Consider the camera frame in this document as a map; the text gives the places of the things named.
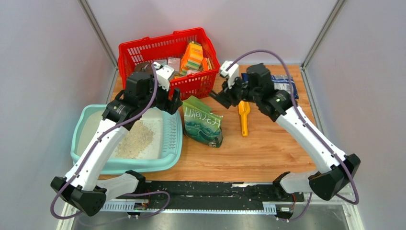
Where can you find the pink grey small box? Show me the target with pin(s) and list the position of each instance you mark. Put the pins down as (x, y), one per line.
(174, 62)

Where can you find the teal small box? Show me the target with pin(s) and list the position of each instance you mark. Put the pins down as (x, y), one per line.
(161, 61)

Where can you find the beige cat litter pile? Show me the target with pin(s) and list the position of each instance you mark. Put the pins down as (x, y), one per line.
(134, 144)

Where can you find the blue white snack bag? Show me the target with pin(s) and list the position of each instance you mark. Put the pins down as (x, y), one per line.
(285, 85)

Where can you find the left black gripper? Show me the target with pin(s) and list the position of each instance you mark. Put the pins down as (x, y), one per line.
(170, 106)

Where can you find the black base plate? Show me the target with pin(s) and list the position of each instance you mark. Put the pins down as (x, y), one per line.
(215, 196)

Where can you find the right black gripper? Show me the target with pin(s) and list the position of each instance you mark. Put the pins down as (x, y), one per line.
(230, 97)

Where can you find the green litter bag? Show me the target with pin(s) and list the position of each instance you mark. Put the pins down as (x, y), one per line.
(201, 124)

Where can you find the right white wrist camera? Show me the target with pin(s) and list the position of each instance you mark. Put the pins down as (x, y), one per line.
(230, 73)

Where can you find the teal plastic litter box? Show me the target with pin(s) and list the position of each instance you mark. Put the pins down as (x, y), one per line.
(162, 154)

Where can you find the brown round box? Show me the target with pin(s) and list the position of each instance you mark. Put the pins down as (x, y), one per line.
(144, 67)

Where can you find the yellow plastic scoop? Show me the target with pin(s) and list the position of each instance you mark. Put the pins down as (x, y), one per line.
(244, 110)

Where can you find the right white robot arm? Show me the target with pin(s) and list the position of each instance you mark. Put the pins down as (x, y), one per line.
(334, 168)

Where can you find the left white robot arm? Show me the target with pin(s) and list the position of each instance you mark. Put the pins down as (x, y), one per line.
(80, 187)

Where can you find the red plastic shopping basket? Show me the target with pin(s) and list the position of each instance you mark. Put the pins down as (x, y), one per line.
(170, 49)

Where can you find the orange green sponge pack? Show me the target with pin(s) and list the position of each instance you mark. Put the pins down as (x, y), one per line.
(192, 58)

